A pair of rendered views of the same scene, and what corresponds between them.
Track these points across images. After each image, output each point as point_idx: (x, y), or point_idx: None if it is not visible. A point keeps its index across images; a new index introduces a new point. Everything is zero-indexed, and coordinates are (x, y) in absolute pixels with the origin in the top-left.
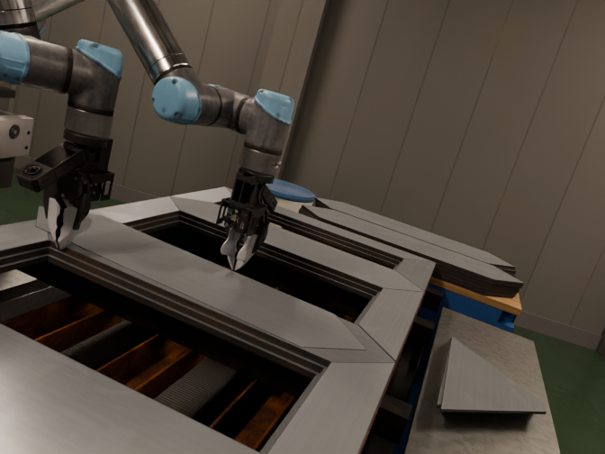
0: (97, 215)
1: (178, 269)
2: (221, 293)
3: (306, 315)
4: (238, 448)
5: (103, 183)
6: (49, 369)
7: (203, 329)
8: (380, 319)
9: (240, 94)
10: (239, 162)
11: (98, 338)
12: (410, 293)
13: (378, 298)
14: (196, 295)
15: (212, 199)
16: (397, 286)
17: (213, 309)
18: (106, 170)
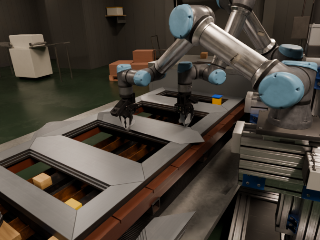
0: (181, 143)
1: (149, 125)
2: (137, 120)
3: (113, 119)
4: (145, 100)
5: (176, 106)
6: (173, 104)
7: None
8: (85, 122)
9: (135, 69)
10: (133, 91)
11: (171, 193)
12: (48, 135)
13: (73, 129)
14: (145, 118)
15: (107, 192)
16: (50, 137)
17: (141, 116)
18: (177, 104)
